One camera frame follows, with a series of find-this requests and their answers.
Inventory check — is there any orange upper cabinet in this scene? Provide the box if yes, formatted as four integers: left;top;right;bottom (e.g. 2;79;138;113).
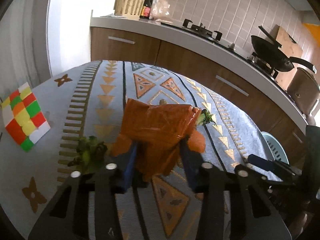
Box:
303;23;320;45

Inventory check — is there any beige utensil basket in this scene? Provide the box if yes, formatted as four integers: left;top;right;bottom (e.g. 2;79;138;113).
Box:
114;0;144;20

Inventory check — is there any black wok pan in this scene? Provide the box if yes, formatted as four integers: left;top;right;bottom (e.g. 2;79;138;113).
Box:
251;25;317;74

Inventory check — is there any rubik's cube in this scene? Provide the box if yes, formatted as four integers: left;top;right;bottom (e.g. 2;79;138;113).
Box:
1;82;50;152

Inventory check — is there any wooden kitchen cabinet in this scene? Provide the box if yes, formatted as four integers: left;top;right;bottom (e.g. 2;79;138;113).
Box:
91;27;306;168

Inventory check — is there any orange foil snack wrapper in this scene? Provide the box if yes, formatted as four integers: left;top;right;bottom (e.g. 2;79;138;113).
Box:
111;99;206;182

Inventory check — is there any green vegetable scrap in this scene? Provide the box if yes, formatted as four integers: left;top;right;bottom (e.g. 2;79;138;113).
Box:
67;136;108;174

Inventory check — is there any wooden cutting board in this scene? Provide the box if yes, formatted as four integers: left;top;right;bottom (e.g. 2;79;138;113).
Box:
271;25;303;90

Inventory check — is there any brown rice cooker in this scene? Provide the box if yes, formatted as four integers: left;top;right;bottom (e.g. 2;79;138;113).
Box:
287;67;319;116

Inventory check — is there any light blue trash basket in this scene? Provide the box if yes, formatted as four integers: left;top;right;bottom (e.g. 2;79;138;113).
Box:
262;132;289;164

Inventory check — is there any clear plastic bag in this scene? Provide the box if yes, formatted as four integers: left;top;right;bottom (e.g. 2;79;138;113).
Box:
149;0;170;22

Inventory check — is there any black gas stove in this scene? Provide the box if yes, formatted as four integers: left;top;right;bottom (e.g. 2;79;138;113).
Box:
161;19;287;93

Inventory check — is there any dark soy sauce bottle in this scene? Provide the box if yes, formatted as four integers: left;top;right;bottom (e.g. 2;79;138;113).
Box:
140;0;152;19

